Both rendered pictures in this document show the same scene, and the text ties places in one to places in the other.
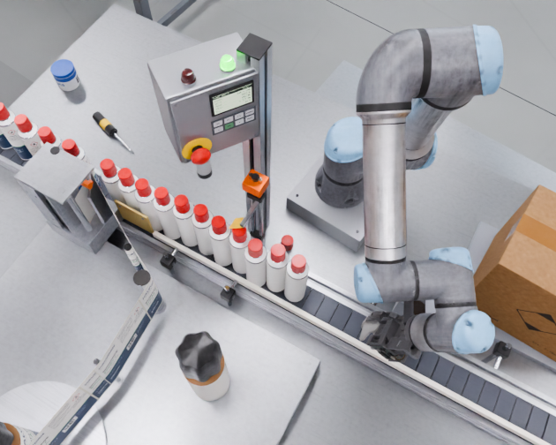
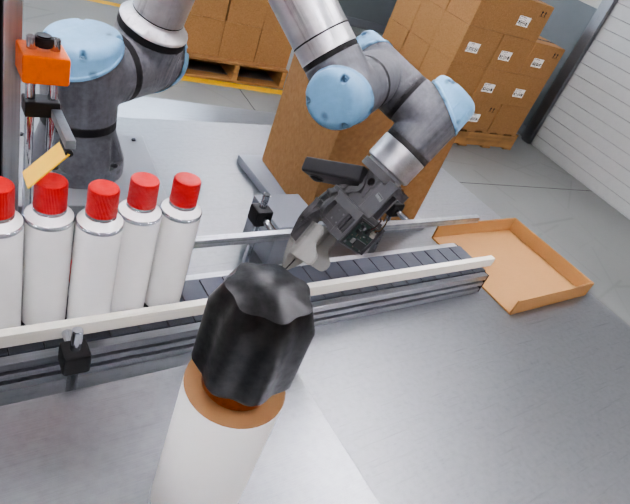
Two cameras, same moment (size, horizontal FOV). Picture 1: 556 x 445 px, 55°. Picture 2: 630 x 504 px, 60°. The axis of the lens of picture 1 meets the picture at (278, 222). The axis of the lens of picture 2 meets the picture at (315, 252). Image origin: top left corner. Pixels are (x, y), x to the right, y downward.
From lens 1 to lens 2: 86 cm
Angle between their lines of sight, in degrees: 52
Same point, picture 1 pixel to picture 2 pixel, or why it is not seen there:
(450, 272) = (389, 50)
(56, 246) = not seen: outside the picture
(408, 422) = (394, 343)
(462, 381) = (389, 266)
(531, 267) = not seen: hidden behind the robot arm
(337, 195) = (97, 160)
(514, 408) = (433, 259)
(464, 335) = (460, 93)
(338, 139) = (73, 42)
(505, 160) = (195, 110)
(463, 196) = (198, 146)
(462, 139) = (140, 105)
